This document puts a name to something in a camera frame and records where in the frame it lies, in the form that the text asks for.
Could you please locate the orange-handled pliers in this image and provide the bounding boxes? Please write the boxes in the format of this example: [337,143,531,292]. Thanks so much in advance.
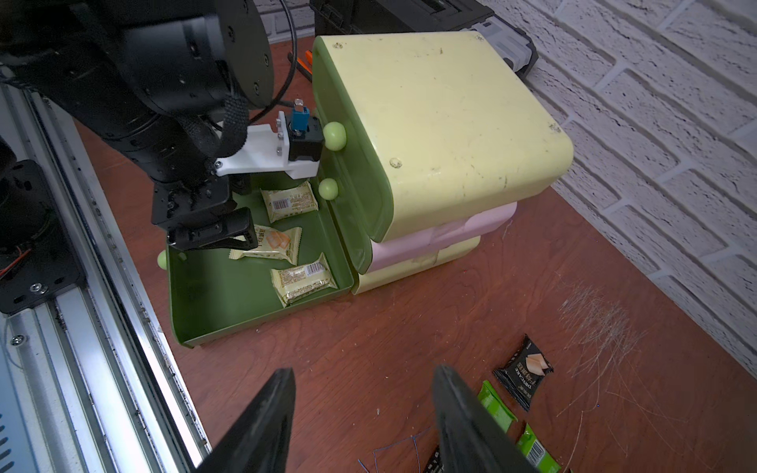
[296,50,313,82]

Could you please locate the black cookie packet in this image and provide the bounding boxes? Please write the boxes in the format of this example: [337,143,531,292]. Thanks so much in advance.
[492,335,554,412]
[422,447,444,473]

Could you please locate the yellow-green drawer cabinet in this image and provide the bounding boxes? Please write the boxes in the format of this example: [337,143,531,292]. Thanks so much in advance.
[313,32,574,294]

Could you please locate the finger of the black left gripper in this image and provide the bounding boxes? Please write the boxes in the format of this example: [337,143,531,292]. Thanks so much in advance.
[168,208,258,251]

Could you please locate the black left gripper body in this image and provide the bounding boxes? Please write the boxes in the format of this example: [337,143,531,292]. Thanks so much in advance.
[151,177,237,231]

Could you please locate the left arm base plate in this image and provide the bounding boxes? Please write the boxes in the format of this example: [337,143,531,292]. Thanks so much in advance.
[1,141,85,315]

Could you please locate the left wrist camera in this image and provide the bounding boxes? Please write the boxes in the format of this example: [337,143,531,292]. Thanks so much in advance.
[214,98,324,179]

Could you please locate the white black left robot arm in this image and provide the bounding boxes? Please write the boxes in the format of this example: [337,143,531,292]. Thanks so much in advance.
[1,1,274,251]

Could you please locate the green bottom drawer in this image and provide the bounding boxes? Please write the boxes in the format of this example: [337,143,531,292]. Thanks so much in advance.
[167,173,354,348]

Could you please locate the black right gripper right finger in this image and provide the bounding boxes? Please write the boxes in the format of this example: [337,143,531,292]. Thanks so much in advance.
[432,365,535,472]

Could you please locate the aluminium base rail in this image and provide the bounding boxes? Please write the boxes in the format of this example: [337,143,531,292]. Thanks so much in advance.
[1,86,211,472]

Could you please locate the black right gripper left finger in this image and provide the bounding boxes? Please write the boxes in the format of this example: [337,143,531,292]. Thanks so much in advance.
[195,368,296,472]

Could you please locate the black plastic toolbox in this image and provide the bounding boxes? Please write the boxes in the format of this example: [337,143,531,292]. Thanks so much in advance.
[310,0,539,79]

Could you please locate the beige cookie packet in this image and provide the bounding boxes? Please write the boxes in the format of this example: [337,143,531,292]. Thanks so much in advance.
[229,225,303,266]
[260,181,319,223]
[270,253,338,307]

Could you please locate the green cookie packet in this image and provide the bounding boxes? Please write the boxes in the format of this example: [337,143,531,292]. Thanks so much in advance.
[477,380,518,433]
[516,424,562,473]

